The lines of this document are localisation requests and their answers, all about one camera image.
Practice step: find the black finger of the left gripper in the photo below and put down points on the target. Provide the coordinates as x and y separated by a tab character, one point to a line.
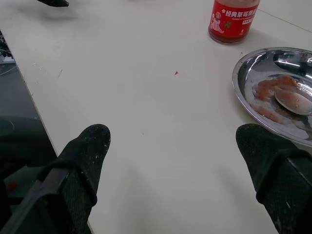
54	2

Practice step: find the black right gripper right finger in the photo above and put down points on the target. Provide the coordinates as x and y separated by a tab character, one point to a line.
275	175

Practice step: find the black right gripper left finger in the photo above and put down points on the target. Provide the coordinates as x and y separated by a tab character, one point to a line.
78	175

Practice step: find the pink jam smear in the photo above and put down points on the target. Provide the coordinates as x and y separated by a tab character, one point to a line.
270	90

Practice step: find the red strawberry jam jar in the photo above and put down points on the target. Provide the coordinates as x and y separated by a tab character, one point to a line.
231	19

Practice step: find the metal spoon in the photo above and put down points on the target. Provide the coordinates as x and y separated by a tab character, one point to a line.
292	100

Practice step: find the round steel plate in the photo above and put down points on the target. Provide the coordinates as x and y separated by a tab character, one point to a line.
246	80

